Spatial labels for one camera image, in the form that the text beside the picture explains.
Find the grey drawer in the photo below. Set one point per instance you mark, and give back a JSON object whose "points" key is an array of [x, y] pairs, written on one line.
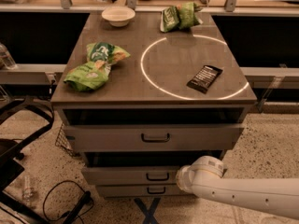
{"points": [[139, 168], [146, 138], [139, 191]]}

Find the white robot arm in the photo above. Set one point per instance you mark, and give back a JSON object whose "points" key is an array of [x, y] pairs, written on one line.
{"points": [[204, 179]]}

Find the grey drawer cabinet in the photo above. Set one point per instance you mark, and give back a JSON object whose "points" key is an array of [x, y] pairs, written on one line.
{"points": [[150, 86]]}

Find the grey top drawer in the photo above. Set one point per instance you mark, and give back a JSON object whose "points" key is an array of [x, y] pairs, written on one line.
{"points": [[146, 138]]}

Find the grey bottom drawer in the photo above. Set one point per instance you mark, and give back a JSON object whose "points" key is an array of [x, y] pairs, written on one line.
{"points": [[139, 191]]}

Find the black snack bar packet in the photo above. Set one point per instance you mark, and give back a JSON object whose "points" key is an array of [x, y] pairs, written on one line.
{"points": [[204, 78]]}

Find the green chip bag front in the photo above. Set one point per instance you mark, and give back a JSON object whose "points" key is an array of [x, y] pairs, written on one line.
{"points": [[93, 74]]}

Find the green chip bag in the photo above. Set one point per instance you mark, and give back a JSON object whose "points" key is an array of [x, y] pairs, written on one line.
{"points": [[179, 17], [93, 74]]}

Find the white bowl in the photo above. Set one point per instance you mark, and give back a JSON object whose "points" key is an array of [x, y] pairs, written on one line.
{"points": [[118, 16]]}

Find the green chip bag rear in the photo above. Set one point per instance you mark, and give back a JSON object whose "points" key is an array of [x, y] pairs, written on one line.
{"points": [[179, 17]]}

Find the clear plastic bottle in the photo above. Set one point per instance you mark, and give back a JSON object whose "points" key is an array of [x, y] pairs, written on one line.
{"points": [[6, 57]]}

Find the black chair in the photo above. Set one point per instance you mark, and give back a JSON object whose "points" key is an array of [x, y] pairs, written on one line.
{"points": [[11, 150]]}

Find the black wire basket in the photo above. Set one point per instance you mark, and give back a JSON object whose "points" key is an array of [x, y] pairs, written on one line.
{"points": [[62, 142]]}

